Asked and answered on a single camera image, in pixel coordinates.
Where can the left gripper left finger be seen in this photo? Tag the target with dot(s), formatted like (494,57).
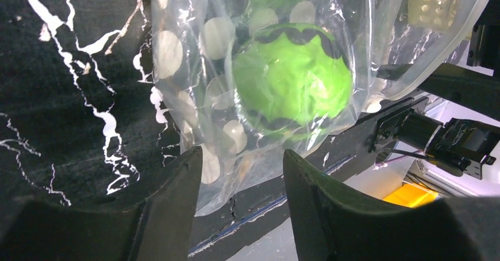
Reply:
(150,220)

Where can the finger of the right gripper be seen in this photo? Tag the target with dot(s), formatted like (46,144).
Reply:
(459,85)

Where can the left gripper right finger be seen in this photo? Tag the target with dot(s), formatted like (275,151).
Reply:
(332,221)

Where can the clear zip top bag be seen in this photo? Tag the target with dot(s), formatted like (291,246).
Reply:
(194,43)

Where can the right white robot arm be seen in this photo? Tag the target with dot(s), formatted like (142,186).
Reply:
(460,146)

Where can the yellow box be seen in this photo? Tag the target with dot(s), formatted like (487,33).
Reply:
(412,195)

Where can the light green plastic basket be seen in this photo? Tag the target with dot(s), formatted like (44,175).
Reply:
(435,15)

